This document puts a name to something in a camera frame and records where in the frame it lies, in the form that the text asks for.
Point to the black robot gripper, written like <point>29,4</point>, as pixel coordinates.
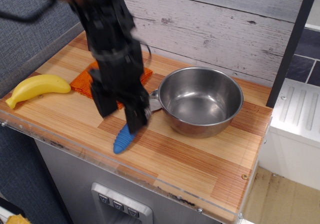
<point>117,79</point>

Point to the stainless steel pot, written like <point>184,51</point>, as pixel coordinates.
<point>199,102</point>

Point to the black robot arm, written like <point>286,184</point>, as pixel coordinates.
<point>108,25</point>

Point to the clear acrylic edge guard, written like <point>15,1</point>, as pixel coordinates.
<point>211,174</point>

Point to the orange folded cloth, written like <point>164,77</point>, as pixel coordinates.
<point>81,84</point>

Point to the yellow plastic banana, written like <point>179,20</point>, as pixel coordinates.
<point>35,86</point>

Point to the yellow object bottom corner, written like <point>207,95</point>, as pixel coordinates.
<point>17,219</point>

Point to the blue handled metal spoon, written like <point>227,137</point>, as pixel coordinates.
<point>124,137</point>

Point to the black vertical frame post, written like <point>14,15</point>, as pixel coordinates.
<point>297,31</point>

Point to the grey toy fridge cabinet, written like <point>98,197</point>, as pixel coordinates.
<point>105,190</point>

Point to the white toy sink unit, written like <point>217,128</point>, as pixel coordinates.
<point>291,145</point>

